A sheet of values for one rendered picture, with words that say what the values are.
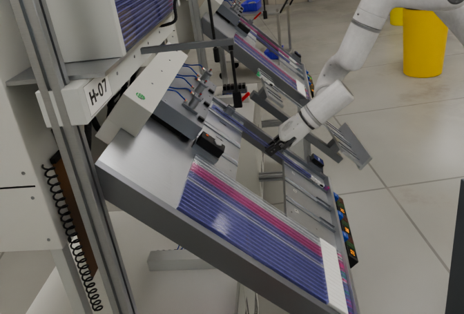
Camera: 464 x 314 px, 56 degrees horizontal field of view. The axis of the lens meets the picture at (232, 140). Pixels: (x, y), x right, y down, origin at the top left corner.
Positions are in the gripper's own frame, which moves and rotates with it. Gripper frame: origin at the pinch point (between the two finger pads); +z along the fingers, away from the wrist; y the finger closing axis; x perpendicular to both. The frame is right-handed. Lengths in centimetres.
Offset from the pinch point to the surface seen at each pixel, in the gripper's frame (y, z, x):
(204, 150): 27.6, 4.7, -24.8
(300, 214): 26.9, 0.2, 10.0
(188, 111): 21.7, 1.9, -34.5
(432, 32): -291, -101, 148
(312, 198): 12.7, -1.3, 17.3
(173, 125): 25.3, 6.2, -35.2
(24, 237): 56, 36, -47
